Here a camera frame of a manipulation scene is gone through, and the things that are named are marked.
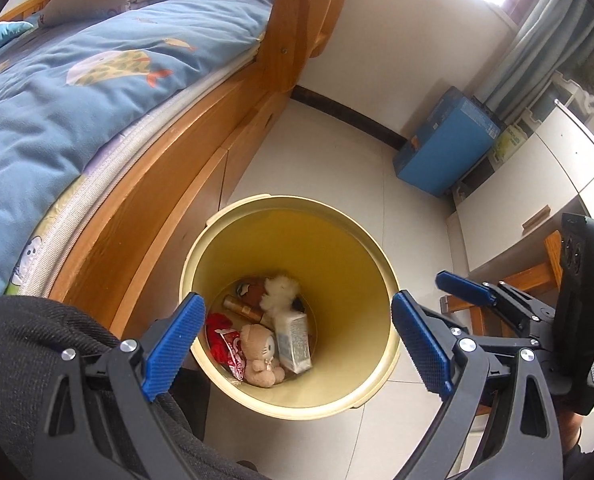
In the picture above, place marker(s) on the wooden stool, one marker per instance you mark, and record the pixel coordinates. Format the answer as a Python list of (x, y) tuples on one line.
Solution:
[(527, 280)]

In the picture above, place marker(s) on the red and white wrapper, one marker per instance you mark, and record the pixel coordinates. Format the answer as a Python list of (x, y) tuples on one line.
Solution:
[(231, 352)]

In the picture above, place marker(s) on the grey-blue curtain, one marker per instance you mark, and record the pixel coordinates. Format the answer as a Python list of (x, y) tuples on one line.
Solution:
[(542, 45)]

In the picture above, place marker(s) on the white cabinet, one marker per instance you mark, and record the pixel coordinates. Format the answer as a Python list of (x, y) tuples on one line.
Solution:
[(527, 175)]

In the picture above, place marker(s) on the blue cardboard box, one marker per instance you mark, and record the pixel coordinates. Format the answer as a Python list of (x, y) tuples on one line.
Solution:
[(447, 145)]

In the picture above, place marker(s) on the brown cylindrical bottle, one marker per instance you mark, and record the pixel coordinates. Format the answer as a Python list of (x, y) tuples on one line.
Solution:
[(242, 308)]

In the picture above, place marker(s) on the small beige teddy bear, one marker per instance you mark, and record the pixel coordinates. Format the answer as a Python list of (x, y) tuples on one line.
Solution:
[(259, 347)]

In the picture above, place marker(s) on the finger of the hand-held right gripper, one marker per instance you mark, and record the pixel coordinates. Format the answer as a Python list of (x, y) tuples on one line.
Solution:
[(464, 291)]

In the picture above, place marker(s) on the long blue plush toy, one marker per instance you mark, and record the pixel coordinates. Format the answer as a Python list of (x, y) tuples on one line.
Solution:
[(2, 40)]

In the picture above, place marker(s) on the yellow plastic bin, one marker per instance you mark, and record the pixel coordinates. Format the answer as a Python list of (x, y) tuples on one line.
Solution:
[(347, 260)]

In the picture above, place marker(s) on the person's right forearm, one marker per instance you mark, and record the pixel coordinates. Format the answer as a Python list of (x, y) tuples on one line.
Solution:
[(572, 432)]

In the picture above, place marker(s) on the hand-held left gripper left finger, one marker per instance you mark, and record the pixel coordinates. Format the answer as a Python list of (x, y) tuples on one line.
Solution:
[(174, 345)]

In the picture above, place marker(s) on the white fluffy plush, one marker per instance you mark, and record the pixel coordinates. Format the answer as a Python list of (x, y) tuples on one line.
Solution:
[(279, 290)]

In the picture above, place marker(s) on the pale yellow packet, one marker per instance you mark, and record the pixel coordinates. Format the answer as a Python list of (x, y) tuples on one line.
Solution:
[(509, 142)]

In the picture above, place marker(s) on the wooden bunk bed frame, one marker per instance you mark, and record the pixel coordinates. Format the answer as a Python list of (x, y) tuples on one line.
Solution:
[(142, 220)]

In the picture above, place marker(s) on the blue printed bedsheet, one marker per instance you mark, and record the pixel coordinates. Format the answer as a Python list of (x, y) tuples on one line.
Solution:
[(77, 125)]

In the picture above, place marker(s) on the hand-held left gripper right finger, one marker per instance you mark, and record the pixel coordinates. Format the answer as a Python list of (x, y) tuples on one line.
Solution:
[(419, 340)]

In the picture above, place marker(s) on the tissue packet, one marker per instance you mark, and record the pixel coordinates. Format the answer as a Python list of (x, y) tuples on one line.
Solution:
[(292, 340)]

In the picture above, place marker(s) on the printed mattress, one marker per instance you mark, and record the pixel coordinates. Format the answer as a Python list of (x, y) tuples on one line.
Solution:
[(67, 220)]

